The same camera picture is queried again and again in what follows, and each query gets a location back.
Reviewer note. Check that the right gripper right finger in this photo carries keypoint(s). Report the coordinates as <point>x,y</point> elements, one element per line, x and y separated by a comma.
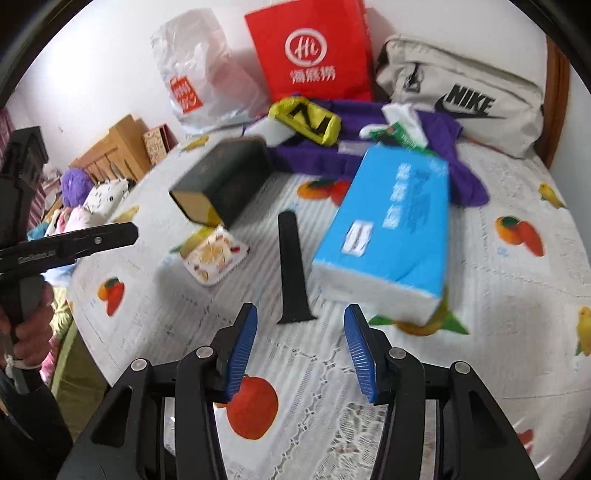
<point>474,438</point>

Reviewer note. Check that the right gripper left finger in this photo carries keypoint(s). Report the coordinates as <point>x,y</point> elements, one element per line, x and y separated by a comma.
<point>158,422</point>

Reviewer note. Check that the yellow small pouch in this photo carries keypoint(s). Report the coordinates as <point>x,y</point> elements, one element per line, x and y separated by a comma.
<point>307,118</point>

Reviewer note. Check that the white mesh cloth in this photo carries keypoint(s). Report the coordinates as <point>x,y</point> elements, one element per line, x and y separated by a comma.
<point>271,131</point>

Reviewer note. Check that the person's left hand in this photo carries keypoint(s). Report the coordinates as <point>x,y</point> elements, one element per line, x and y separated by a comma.
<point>35,332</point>

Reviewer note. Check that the purple plush toy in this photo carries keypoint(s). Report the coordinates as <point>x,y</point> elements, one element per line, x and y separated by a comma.
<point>76,185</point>

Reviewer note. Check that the wooden chair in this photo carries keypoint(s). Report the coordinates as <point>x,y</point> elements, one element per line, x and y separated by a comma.
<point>120,154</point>

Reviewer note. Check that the fruit print tablecloth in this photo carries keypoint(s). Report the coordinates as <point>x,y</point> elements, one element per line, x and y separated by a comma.
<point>518,277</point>

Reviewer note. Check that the fruit pattern small packet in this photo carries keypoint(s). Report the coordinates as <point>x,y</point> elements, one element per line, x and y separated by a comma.
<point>209,254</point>

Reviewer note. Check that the brown patterned box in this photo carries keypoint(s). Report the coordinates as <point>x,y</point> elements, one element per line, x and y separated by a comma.
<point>158,142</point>

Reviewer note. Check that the black watch band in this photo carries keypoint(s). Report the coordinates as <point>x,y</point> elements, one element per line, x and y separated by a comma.
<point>293,286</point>

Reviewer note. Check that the blue tissue pack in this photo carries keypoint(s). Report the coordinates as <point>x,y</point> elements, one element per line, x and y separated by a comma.
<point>387,247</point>

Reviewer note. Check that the dark green tea tin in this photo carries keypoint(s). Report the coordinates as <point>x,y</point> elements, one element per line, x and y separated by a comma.
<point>219,186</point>

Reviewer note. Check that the white plastic shopping bag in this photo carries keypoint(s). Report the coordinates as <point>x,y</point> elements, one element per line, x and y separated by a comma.
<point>207,88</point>

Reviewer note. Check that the green small packet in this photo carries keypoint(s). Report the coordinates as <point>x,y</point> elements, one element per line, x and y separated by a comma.
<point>396,136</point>

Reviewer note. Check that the purple towel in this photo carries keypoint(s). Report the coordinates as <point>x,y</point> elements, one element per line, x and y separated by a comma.
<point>341,161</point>

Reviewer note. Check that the grey Nike bag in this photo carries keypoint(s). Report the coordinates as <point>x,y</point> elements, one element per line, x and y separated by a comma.
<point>495,107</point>

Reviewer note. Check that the red paper shopping bag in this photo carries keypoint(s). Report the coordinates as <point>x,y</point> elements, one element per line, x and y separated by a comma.
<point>316,49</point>

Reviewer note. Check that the wooden door frame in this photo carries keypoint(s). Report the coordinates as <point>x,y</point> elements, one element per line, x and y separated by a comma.
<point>557,89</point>

